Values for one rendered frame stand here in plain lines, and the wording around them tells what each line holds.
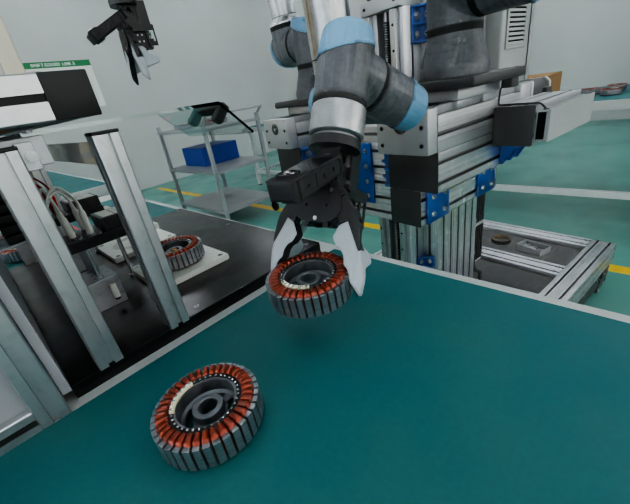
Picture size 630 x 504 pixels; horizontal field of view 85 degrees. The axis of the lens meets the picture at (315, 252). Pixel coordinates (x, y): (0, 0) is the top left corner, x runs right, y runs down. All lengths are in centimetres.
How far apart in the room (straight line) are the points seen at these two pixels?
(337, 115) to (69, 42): 596
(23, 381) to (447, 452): 45
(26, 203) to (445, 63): 77
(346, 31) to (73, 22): 599
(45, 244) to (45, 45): 581
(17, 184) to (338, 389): 41
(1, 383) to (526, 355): 59
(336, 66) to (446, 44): 43
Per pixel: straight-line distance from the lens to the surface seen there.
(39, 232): 49
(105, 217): 67
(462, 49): 89
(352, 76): 49
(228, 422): 37
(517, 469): 38
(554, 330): 52
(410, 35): 112
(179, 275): 70
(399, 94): 55
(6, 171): 48
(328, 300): 41
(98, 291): 69
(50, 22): 634
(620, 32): 687
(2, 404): 54
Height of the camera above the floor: 106
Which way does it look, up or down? 25 degrees down
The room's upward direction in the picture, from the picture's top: 10 degrees counter-clockwise
